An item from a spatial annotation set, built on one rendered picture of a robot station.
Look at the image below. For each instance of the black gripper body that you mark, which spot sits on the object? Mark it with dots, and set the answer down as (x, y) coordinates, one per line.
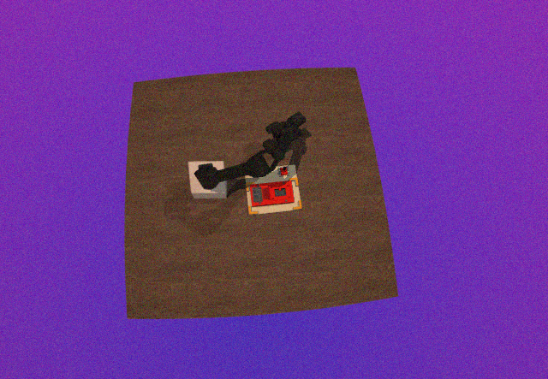
(268, 144)

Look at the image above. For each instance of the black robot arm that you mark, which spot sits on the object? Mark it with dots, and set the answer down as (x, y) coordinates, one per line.
(256, 166)

